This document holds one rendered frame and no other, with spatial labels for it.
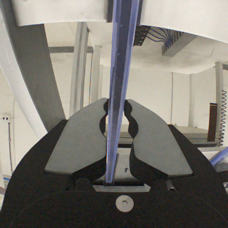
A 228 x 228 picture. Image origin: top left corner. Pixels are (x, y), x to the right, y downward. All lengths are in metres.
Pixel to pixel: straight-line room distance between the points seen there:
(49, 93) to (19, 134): 2.22
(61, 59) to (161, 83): 1.51
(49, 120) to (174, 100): 2.03
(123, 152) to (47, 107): 0.13
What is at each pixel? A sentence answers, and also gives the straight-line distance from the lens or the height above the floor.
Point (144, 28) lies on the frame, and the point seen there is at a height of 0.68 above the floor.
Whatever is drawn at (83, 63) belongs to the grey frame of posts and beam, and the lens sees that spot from 0.49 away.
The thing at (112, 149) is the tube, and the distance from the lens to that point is 0.19.
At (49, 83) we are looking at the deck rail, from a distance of 0.18.
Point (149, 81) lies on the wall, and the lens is 2.03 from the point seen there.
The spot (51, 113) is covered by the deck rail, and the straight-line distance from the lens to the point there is 0.19.
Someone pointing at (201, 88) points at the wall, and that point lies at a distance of 2.43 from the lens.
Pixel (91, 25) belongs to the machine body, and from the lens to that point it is 0.53.
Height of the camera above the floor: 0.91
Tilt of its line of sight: 1 degrees up
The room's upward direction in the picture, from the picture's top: 177 degrees counter-clockwise
